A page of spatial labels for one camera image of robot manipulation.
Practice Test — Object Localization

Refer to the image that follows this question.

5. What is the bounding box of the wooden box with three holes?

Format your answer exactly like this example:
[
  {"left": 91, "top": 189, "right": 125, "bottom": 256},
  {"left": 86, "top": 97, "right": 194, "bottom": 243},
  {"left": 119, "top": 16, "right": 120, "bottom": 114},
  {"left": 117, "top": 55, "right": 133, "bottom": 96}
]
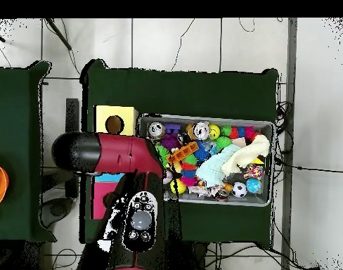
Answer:
[{"left": 90, "top": 104, "right": 139, "bottom": 221}]

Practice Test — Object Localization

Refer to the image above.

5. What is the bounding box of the purple monster toy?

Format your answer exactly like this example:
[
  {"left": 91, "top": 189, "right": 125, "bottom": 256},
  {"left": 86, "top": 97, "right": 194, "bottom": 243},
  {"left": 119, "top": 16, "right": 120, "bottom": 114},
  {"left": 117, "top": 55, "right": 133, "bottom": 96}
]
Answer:
[{"left": 160, "top": 134, "right": 183, "bottom": 150}]

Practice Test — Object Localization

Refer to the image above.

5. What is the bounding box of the green spiky rubber ball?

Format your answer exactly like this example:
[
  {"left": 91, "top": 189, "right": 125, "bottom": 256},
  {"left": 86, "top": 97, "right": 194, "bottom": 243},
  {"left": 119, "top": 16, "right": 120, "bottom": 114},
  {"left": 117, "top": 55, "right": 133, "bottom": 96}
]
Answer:
[{"left": 154, "top": 144, "right": 171, "bottom": 167}]

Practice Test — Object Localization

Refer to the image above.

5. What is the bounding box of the orange toy building block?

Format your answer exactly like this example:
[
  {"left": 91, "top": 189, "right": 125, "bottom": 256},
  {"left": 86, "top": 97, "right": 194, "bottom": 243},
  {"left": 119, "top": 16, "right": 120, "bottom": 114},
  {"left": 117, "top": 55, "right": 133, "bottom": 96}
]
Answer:
[{"left": 166, "top": 141, "right": 200, "bottom": 166}]

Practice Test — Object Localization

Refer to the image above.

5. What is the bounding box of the silver drink can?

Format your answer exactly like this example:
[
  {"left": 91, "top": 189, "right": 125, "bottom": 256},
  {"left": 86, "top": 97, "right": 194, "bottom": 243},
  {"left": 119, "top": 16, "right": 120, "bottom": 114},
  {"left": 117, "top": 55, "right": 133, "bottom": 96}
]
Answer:
[{"left": 146, "top": 121, "right": 166, "bottom": 140}]

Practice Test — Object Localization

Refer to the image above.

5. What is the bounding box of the crushed silver can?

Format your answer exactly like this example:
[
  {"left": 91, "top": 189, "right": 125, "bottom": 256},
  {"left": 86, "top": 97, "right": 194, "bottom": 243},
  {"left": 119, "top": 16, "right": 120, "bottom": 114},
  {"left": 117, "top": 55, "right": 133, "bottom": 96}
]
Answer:
[{"left": 191, "top": 120, "right": 211, "bottom": 141}]

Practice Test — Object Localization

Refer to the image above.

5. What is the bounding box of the yellow smiley ball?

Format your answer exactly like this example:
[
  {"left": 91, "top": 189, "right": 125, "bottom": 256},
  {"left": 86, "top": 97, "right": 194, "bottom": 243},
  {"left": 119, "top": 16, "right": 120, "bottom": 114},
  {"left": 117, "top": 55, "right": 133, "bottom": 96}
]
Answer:
[{"left": 208, "top": 124, "right": 221, "bottom": 141}]

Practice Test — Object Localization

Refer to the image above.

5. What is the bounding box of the mint knitted cloth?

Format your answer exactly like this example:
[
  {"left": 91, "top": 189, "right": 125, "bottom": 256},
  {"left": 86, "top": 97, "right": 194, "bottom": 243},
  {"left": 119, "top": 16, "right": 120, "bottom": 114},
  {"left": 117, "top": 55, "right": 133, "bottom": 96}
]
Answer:
[{"left": 195, "top": 143, "right": 242, "bottom": 188}]

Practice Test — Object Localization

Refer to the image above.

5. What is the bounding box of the dark green table cloth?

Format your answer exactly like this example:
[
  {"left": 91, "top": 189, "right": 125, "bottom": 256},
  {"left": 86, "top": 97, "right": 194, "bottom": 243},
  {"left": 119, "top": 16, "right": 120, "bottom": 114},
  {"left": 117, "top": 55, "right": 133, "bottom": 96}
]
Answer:
[
  {"left": 0, "top": 60, "right": 57, "bottom": 243},
  {"left": 79, "top": 58, "right": 280, "bottom": 245}
]

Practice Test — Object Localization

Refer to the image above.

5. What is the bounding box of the cream knitted cloth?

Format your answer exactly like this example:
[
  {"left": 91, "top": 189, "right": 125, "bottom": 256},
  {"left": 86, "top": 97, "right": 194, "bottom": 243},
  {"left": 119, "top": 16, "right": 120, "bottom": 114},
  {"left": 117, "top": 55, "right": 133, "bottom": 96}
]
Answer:
[{"left": 221, "top": 134, "right": 271, "bottom": 174}]

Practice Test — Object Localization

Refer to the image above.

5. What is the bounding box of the soccer ball toy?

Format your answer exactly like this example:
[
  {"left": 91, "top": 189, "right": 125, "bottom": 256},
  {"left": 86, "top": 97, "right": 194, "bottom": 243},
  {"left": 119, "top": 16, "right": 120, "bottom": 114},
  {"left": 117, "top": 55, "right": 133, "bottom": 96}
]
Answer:
[{"left": 231, "top": 181, "right": 248, "bottom": 198}]

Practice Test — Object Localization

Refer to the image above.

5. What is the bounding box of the blue globe ball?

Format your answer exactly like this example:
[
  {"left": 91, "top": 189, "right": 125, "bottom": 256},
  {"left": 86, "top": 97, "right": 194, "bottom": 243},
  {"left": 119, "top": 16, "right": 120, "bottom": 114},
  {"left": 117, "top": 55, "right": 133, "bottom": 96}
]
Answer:
[{"left": 246, "top": 177, "right": 263, "bottom": 195}]

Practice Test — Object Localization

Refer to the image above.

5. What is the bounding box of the grey stand base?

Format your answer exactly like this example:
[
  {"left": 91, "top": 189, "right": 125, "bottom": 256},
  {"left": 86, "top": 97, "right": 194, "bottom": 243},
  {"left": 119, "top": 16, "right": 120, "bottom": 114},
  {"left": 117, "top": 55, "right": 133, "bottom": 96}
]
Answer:
[{"left": 40, "top": 196, "right": 75, "bottom": 229}]

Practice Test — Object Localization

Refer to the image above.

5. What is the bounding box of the black tripod leg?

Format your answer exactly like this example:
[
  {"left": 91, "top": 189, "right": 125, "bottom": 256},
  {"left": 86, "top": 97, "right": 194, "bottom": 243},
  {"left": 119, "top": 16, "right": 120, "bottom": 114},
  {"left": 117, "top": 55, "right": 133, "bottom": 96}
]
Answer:
[{"left": 44, "top": 18, "right": 73, "bottom": 51}]

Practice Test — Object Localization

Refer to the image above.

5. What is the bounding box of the wire mesh bin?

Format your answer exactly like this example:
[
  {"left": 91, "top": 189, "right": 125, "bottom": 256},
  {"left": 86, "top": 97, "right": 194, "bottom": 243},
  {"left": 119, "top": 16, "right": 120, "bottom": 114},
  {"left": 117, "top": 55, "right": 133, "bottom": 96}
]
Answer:
[{"left": 137, "top": 112, "right": 276, "bottom": 208}]

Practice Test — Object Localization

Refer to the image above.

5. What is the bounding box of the black floor cable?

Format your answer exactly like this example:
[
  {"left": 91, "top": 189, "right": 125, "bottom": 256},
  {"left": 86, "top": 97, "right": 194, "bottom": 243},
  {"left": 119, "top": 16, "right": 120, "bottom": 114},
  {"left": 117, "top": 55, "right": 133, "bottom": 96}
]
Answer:
[{"left": 275, "top": 157, "right": 343, "bottom": 173}]

